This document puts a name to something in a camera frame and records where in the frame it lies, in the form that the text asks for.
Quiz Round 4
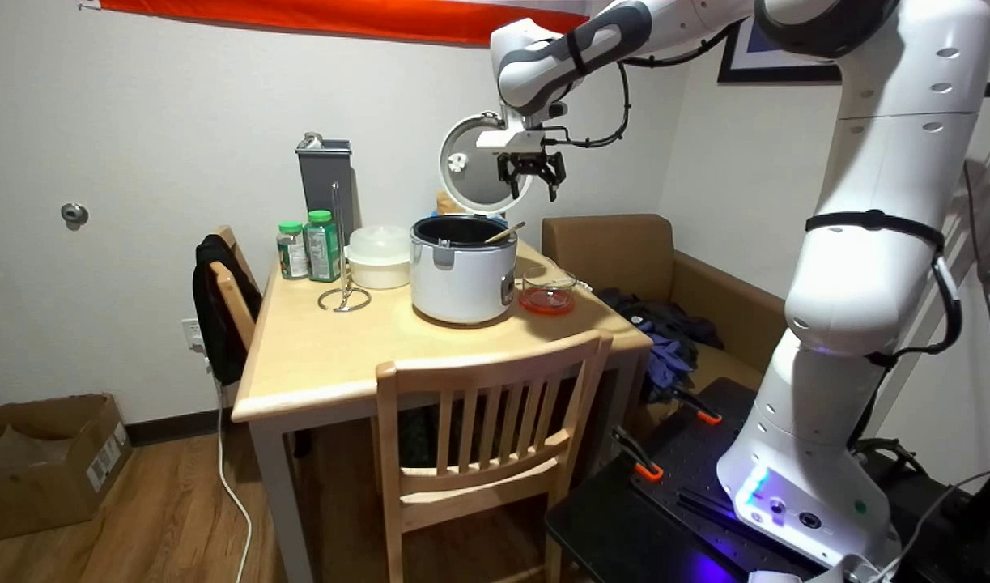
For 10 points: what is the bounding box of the white plastic steamer basket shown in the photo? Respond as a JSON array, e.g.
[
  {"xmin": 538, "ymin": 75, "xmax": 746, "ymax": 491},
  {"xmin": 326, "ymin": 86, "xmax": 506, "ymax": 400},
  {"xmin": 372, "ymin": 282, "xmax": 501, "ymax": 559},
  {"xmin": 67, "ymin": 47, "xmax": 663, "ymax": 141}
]
[{"xmin": 346, "ymin": 224, "xmax": 413, "ymax": 291}]

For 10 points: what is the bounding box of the tall green-capped bottle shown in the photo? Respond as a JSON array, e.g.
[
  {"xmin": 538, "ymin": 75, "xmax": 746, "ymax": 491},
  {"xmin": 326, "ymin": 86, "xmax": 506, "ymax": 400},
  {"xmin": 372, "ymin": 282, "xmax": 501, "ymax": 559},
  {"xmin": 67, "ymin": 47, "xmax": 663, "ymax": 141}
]
[{"xmin": 304, "ymin": 210, "xmax": 342, "ymax": 283}]

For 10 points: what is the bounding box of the framed picture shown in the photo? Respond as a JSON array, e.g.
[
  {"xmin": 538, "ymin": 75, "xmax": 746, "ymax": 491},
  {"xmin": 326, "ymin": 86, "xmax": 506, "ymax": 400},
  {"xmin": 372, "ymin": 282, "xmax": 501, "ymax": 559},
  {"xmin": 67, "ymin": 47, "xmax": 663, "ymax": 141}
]
[{"xmin": 716, "ymin": 16, "xmax": 844, "ymax": 86}]

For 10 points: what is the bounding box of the cardboard box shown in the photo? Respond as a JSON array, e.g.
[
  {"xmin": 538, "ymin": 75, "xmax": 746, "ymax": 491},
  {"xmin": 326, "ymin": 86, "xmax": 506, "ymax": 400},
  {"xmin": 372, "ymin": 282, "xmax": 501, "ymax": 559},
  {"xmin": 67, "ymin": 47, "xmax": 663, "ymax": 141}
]
[{"xmin": 0, "ymin": 393, "xmax": 134, "ymax": 546}]

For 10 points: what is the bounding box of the metal paper towel holder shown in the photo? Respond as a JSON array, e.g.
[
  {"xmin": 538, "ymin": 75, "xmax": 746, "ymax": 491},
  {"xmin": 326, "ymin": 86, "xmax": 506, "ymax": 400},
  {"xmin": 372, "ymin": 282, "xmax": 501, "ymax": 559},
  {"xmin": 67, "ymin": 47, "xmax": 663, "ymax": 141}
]
[{"xmin": 317, "ymin": 181, "xmax": 372, "ymax": 313}]

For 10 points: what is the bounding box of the small green-capped bottle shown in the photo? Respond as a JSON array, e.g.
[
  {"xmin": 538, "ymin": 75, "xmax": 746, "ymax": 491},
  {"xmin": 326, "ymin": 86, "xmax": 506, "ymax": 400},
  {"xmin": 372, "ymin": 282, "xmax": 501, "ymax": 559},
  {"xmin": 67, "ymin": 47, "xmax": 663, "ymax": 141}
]
[{"xmin": 276, "ymin": 221, "xmax": 310, "ymax": 281}]

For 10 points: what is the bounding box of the wooden chair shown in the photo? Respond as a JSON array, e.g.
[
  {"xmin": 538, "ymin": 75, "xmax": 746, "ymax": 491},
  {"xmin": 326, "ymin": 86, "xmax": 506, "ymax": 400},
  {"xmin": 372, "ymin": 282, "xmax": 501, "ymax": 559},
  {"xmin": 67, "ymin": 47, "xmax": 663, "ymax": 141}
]
[
  {"xmin": 374, "ymin": 329, "xmax": 615, "ymax": 583},
  {"xmin": 208, "ymin": 225, "xmax": 262, "ymax": 410}
]

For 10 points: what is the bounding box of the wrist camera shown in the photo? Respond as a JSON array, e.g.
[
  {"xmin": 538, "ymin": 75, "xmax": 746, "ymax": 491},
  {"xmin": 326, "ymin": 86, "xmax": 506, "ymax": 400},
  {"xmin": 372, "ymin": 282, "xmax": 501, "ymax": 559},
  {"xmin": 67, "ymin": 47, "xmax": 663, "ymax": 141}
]
[{"xmin": 475, "ymin": 128, "xmax": 546, "ymax": 154}]

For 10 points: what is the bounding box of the white rice cooker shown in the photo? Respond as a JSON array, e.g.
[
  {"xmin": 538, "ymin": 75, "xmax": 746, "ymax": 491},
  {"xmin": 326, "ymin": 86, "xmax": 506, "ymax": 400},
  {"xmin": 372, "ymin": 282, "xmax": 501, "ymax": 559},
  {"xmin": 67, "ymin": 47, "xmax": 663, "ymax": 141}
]
[{"xmin": 410, "ymin": 112, "xmax": 537, "ymax": 327}]

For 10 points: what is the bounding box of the white cable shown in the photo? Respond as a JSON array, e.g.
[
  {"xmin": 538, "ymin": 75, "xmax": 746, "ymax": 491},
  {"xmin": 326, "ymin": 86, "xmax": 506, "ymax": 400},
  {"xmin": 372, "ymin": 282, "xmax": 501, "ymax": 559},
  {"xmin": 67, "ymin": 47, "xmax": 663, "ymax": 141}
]
[{"xmin": 206, "ymin": 355, "xmax": 254, "ymax": 583}]

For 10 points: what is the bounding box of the rice cooker lid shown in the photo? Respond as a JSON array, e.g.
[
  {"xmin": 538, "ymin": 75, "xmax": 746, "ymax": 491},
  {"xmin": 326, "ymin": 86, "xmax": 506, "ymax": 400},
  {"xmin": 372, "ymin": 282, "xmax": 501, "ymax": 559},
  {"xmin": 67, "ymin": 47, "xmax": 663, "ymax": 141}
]
[{"xmin": 439, "ymin": 112, "xmax": 537, "ymax": 218}]

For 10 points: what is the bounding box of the brown sofa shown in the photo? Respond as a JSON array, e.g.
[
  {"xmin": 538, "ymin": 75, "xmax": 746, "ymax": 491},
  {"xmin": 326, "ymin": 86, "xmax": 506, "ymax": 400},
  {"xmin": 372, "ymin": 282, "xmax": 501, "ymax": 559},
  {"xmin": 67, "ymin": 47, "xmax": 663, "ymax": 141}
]
[{"xmin": 541, "ymin": 214, "xmax": 788, "ymax": 442}]

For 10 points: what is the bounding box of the glass bowl with red bottom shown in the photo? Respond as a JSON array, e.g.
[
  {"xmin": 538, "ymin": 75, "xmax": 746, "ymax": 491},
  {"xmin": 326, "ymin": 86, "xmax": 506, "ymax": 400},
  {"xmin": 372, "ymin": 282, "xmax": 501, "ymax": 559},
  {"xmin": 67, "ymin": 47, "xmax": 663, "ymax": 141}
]
[{"xmin": 518, "ymin": 267, "xmax": 579, "ymax": 317}]

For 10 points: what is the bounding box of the black orange clamp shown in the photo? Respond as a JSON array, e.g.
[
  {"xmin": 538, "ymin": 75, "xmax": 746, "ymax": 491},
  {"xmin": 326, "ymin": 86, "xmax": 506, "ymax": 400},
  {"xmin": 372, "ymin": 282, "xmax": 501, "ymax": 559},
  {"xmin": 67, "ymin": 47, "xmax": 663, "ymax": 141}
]
[
  {"xmin": 671, "ymin": 386, "xmax": 724, "ymax": 427},
  {"xmin": 610, "ymin": 424, "xmax": 666, "ymax": 484}
]

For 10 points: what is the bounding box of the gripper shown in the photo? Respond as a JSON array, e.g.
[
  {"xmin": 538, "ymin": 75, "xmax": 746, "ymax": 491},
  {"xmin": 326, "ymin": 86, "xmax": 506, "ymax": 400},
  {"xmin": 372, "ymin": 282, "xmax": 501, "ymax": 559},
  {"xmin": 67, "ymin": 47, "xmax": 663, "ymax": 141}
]
[{"xmin": 497, "ymin": 151, "xmax": 567, "ymax": 203}]

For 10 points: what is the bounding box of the black jacket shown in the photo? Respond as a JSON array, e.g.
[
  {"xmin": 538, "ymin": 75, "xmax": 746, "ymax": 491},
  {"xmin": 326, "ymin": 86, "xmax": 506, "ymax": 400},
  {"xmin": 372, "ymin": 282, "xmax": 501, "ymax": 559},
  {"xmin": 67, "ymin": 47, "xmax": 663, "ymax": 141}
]
[{"xmin": 191, "ymin": 234, "xmax": 263, "ymax": 387}]

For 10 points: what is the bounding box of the heap of dark clothes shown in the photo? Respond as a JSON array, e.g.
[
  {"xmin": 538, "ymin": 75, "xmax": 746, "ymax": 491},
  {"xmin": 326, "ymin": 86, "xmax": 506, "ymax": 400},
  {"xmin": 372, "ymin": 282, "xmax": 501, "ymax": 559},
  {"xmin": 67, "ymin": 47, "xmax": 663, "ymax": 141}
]
[{"xmin": 596, "ymin": 287, "xmax": 726, "ymax": 404}]

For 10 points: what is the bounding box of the grey rectangular bin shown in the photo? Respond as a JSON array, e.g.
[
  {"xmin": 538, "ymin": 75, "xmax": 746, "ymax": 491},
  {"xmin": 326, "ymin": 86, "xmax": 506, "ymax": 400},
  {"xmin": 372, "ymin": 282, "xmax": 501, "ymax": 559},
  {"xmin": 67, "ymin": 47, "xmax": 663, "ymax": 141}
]
[{"xmin": 295, "ymin": 132, "xmax": 356, "ymax": 245}]

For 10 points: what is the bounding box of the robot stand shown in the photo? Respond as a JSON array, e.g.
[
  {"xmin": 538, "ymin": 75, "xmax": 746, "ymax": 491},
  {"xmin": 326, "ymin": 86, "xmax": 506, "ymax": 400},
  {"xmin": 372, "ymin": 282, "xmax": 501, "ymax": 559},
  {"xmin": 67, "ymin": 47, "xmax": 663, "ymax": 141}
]
[{"xmin": 544, "ymin": 376, "xmax": 990, "ymax": 583}]

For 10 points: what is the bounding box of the orange banner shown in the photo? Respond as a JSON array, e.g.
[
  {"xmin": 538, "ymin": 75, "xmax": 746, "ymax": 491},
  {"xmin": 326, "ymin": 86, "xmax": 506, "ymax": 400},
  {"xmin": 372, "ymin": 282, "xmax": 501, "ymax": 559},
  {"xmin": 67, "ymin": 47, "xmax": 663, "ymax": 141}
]
[{"xmin": 78, "ymin": 0, "xmax": 594, "ymax": 48}]

